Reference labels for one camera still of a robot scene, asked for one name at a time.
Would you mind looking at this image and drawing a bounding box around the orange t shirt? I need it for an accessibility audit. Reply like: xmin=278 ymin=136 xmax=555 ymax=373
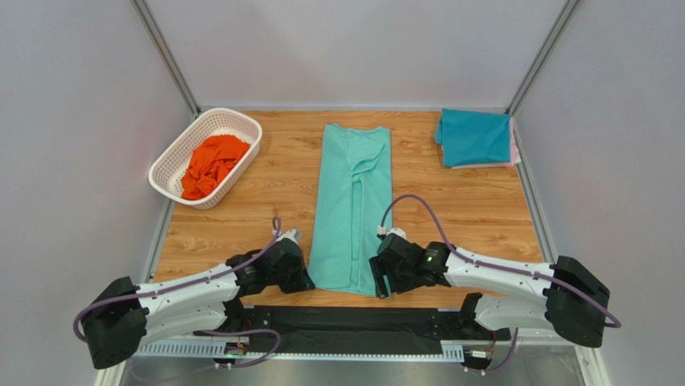
xmin=181 ymin=135 xmax=250 ymax=200

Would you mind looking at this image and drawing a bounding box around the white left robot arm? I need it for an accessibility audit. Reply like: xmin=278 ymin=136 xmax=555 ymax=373
xmin=76 ymin=237 xmax=315 ymax=370

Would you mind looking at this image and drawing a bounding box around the folded teal t shirt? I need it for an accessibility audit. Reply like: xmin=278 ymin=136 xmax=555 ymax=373
xmin=434 ymin=109 xmax=512 ymax=168

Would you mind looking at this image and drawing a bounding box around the aluminium corner post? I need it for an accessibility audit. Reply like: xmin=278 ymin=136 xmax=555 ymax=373
xmin=506 ymin=0 xmax=582 ymax=115
xmin=130 ymin=0 xmax=201 ymax=118

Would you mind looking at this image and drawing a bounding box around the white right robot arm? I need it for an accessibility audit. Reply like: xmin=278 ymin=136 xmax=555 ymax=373
xmin=369 ymin=229 xmax=610 ymax=348

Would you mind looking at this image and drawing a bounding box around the black base cloth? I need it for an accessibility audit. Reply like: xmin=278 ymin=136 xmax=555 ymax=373
xmin=240 ymin=306 xmax=466 ymax=355

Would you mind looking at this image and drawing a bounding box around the white plastic laundry basket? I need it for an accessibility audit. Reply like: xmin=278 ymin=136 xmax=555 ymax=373
xmin=149 ymin=108 xmax=263 ymax=210

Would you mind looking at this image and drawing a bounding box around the mint green t shirt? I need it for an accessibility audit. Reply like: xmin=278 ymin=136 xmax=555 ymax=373
xmin=308 ymin=124 xmax=392 ymax=297

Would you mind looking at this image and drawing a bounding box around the left aluminium corner post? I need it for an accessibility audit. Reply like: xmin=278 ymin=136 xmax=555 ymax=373
xmin=130 ymin=0 xmax=201 ymax=118

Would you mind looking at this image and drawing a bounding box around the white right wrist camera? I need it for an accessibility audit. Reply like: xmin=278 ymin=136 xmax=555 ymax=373
xmin=376 ymin=225 xmax=407 ymax=240

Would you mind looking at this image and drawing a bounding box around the right aluminium corner post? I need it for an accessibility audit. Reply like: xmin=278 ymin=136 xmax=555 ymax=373
xmin=506 ymin=0 xmax=582 ymax=115

